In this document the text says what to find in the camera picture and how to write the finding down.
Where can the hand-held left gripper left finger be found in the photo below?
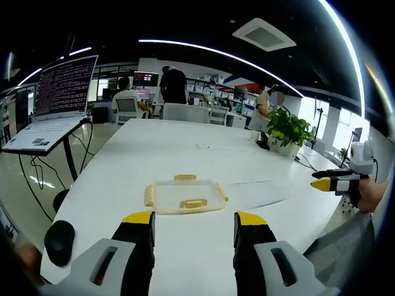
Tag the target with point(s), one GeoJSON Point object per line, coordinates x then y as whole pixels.
{"type": "Point", "coordinates": [135, 246]}

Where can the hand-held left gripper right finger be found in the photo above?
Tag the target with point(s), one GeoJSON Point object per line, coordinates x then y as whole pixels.
{"type": "Point", "coordinates": [256, 246]}

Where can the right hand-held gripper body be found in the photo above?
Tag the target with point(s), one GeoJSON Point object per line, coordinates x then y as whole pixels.
{"type": "Point", "coordinates": [362, 161]}

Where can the clear plastic box beige buckles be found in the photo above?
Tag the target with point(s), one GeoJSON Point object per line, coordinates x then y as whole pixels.
{"type": "Point", "coordinates": [186, 192]}

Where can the person's right hand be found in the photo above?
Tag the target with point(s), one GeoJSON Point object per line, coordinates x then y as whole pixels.
{"type": "Point", "coordinates": [373, 197]}

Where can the black tripod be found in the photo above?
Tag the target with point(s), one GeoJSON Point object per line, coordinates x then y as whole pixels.
{"type": "Point", "coordinates": [318, 123]}

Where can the grey mesh chair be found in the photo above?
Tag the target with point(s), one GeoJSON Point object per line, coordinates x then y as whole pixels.
{"type": "Point", "coordinates": [342, 246]}

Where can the potted green plant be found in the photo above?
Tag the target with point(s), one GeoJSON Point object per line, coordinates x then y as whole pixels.
{"type": "Point", "coordinates": [288, 126]}

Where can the black computer mouse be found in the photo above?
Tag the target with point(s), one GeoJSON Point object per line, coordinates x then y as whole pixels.
{"type": "Point", "coordinates": [59, 243]}

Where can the small black box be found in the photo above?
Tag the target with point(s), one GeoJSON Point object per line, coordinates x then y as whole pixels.
{"type": "Point", "coordinates": [263, 142]}

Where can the black laptop stand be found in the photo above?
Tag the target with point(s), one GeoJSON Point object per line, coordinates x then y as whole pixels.
{"type": "Point", "coordinates": [70, 160]}

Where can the ceiling light strip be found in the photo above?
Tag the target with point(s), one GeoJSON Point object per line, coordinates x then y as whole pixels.
{"type": "Point", "coordinates": [216, 52]}
{"type": "Point", "coordinates": [34, 74]}
{"type": "Point", "coordinates": [348, 43]}

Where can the dark monitor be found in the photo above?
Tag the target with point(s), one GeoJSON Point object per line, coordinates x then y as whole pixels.
{"type": "Point", "coordinates": [240, 93]}

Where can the white office chair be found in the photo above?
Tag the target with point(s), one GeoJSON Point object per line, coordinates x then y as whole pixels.
{"type": "Point", "coordinates": [126, 109]}
{"type": "Point", "coordinates": [219, 115]}
{"type": "Point", "coordinates": [185, 113]}

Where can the white storage shelf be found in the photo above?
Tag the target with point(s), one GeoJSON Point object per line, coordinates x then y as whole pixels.
{"type": "Point", "coordinates": [225, 92]}

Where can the small desk monitor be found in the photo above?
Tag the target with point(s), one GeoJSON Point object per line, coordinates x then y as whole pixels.
{"type": "Point", "coordinates": [143, 94]}

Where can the ceiling air conditioner vent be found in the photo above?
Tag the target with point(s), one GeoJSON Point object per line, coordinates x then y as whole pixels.
{"type": "Point", "coordinates": [263, 34]}

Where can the red-lit monitor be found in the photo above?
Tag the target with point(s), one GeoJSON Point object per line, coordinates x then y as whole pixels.
{"type": "Point", "coordinates": [145, 79]}

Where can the white laptop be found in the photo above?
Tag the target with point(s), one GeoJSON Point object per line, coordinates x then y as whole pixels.
{"type": "Point", "coordinates": [61, 86]}

